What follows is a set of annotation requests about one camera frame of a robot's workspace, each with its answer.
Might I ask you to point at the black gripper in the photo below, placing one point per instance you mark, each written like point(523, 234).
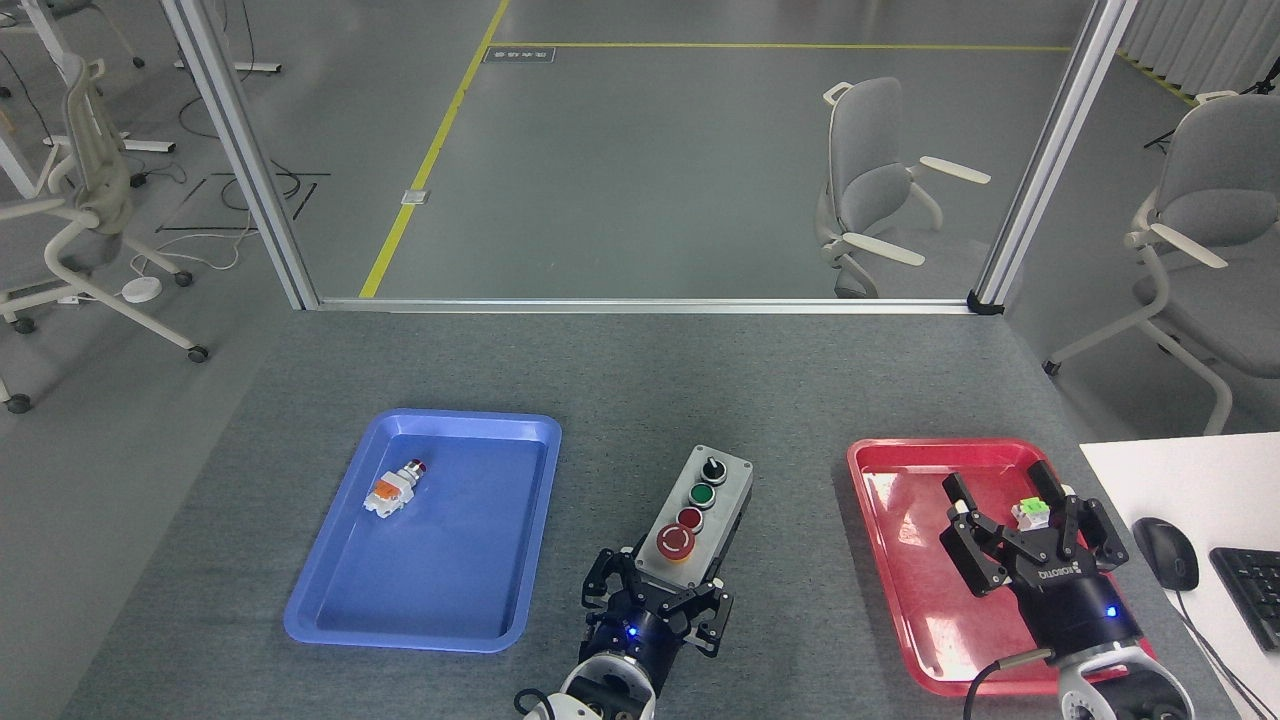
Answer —
point(1075, 600)
point(640, 635)

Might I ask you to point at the grey four-button control box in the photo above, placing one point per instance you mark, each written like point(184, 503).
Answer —
point(725, 490)

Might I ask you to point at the red push button orange block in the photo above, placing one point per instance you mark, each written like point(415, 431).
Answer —
point(395, 487)

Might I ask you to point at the black computer mouse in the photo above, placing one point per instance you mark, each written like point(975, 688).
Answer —
point(1166, 552)

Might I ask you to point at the red plastic tray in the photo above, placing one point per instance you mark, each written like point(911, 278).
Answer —
point(900, 470)

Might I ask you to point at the white desk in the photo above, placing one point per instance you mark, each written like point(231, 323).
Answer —
point(1200, 480)

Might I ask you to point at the blue plastic tray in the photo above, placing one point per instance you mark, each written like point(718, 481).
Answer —
point(450, 560)

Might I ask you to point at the black keyboard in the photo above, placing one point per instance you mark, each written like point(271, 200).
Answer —
point(1250, 595)

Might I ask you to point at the grey office chair white armrests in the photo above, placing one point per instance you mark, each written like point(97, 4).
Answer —
point(868, 150)
point(1225, 180)

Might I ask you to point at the silver floor socket plate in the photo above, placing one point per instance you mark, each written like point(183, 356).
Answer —
point(415, 197)

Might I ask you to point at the white ribbed partition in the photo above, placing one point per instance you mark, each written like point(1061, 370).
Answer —
point(1200, 40)

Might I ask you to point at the dark floor sign plate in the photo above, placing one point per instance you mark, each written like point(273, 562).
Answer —
point(519, 54)

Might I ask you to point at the white round floor device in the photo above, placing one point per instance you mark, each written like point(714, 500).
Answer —
point(141, 289)

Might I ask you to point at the white desk foot bar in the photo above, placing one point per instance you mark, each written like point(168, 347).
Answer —
point(140, 146)
point(255, 68)

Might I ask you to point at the white mesh office chair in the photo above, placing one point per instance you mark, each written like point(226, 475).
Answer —
point(95, 170)

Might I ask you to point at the green push button switch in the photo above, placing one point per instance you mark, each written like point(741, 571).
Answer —
point(1028, 513)

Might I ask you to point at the black corner bracket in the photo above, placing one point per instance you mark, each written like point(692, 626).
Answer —
point(985, 304)

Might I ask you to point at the silver aluminium rail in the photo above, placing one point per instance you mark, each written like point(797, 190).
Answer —
point(640, 305)

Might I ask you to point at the silver aluminium post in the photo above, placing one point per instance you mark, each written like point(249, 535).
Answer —
point(1055, 150)
point(240, 150)

